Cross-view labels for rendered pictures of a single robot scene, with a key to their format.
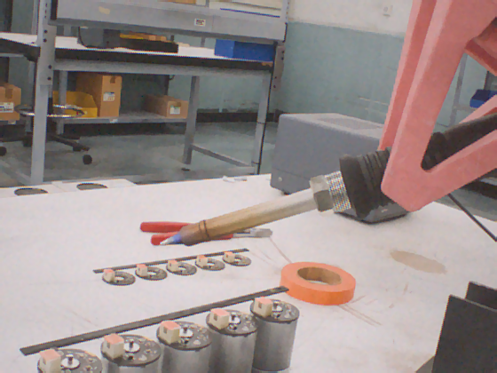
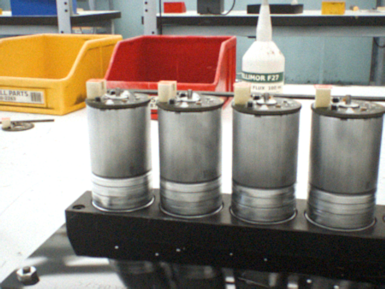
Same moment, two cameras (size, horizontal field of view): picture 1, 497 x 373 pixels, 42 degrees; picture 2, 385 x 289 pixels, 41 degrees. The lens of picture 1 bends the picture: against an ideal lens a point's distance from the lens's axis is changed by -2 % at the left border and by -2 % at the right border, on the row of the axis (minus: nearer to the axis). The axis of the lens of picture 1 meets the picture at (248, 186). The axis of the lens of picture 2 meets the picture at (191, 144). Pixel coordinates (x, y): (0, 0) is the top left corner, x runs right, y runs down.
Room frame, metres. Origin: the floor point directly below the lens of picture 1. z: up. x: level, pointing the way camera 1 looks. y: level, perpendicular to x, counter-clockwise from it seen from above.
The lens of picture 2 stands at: (0.14, -0.12, 0.85)
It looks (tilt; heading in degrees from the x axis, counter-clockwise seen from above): 16 degrees down; 57
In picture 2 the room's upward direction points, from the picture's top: 1 degrees counter-clockwise
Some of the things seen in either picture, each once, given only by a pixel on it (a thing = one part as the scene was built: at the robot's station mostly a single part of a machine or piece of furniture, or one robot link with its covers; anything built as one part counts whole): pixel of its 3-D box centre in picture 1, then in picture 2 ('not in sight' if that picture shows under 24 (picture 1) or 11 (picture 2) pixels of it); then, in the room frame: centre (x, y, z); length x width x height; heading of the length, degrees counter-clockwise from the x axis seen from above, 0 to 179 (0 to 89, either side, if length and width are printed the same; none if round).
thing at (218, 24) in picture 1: (183, 22); not in sight; (3.05, 0.40, 0.90); 1.30 x 0.06 x 0.12; 135
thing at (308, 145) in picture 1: (351, 164); not in sight; (0.77, -0.12, 0.80); 0.15 x 0.12 x 0.10; 49
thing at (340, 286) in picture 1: (318, 282); not in sight; (0.49, -0.06, 0.76); 0.06 x 0.06 x 0.01
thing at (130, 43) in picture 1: (148, 45); not in sight; (3.14, 0.56, 0.77); 0.24 x 0.16 x 0.04; 133
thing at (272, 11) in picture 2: not in sight; (275, 8); (1.93, 1.86, 0.77); 0.24 x 0.16 x 0.04; 120
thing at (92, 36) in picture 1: (98, 35); not in sight; (2.92, 0.74, 0.80); 0.15 x 0.12 x 0.10; 64
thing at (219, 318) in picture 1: (220, 318); (325, 96); (0.28, 0.00, 0.82); 0.01 x 0.01 x 0.01; 44
